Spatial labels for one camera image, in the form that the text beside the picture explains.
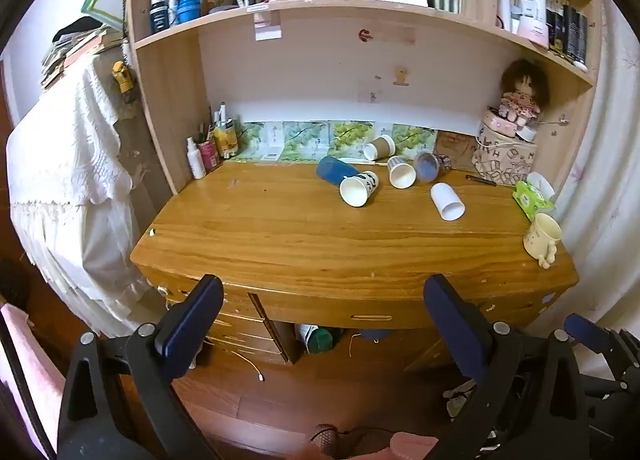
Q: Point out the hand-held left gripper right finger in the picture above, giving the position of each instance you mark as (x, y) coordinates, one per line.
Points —
(457, 332)

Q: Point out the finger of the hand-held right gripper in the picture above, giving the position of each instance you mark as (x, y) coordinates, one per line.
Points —
(585, 332)

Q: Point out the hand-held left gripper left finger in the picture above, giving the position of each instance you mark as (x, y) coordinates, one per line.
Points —
(187, 327)

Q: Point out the plain white cup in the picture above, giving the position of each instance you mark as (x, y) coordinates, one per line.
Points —
(446, 201)

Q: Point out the white paper cup dotted rim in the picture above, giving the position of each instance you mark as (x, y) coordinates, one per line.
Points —
(401, 172)

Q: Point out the glittery clear cup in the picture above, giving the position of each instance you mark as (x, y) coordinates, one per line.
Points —
(430, 164)

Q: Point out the white paper cup black print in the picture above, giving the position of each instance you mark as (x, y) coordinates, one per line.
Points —
(359, 188)

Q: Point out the brown paper cup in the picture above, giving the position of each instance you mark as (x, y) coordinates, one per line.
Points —
(378, 146)

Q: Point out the blue plastic cup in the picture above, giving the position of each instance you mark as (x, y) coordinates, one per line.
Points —
(332, 169)

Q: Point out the cream ceramic mug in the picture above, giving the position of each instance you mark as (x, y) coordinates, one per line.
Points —
(542, 238)

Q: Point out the pink slipper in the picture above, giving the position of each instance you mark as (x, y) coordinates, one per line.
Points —
(412, 446)

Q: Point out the green bottle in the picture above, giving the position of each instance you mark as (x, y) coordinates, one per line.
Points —
(317, 338)

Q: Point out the wooden desk with drawers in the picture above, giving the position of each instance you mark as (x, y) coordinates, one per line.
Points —
(300, 240)

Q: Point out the green tissue pack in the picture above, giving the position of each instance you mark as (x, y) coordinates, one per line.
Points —
(532, 197)

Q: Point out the dark pen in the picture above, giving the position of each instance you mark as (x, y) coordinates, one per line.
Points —
(481, 180)

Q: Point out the pink cushioned chair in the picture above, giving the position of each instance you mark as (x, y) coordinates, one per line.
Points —
(27, 370)

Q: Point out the white spray bottle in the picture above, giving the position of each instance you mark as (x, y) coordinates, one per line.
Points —
(196, 159)

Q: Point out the red tin can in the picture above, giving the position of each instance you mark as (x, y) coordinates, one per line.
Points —
(208, 153)

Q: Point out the letter printed storage box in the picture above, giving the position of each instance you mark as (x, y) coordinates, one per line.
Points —
(505, 157)

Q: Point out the white patterned curtain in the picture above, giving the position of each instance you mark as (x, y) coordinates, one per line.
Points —
(607, 149)

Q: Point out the yellow bottle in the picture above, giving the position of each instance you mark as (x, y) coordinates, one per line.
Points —
(226, 138)

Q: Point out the white lace cover cloth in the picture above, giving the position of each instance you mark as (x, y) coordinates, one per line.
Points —
(65, 164)

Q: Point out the round pink box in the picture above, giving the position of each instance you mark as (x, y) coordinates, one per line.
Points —
(500, 123)

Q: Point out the green leaf printed paper strip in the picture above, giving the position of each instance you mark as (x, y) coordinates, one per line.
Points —
(335, 139)

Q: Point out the wooden bookshelf hutch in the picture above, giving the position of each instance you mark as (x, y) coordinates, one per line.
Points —
(170, 89)

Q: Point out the brown-haired rag doll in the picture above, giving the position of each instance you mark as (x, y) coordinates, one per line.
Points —
(520, 94)

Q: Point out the yellow hanging figurine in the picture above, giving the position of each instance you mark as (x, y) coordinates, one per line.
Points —
(122, 75)

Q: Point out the yellow bear sticker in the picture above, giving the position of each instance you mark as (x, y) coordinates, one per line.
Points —
(400, 75)

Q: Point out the stack of old books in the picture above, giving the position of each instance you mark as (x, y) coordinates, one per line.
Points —
(70, 52)

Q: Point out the dark bottle white cap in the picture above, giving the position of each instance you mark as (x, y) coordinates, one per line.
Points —
(159, 13)

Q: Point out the blue jar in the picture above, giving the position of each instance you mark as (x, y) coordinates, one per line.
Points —
(188, 8)

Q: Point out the row of cosmetic boxes and bottles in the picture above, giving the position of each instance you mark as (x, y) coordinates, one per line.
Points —
(545, 14)

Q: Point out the small white bottle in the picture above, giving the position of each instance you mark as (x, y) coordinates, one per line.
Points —
(172, 7)

